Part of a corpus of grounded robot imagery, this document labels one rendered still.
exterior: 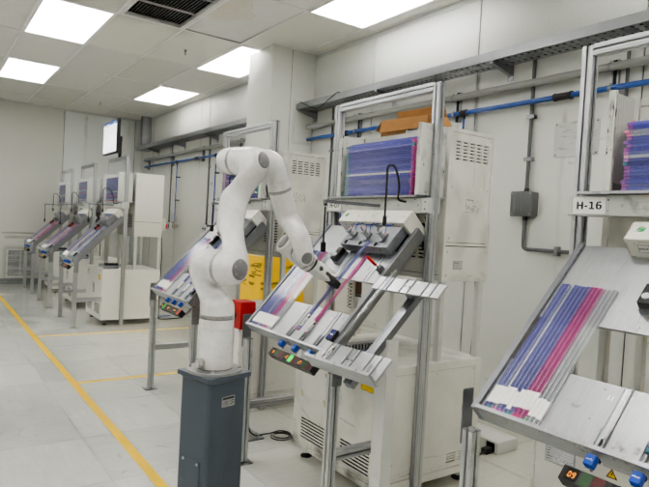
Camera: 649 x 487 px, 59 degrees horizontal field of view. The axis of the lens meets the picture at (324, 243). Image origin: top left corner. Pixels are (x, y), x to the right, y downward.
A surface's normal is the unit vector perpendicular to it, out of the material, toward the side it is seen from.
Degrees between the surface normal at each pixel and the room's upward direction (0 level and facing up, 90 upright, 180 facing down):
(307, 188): 90
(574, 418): 44
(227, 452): 90
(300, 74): 90
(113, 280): 90
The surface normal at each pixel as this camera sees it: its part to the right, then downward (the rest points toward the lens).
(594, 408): -0.53, -0.74
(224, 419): 0.75, 0.06
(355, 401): -0.82, -0.03
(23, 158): 0.57, 0.05
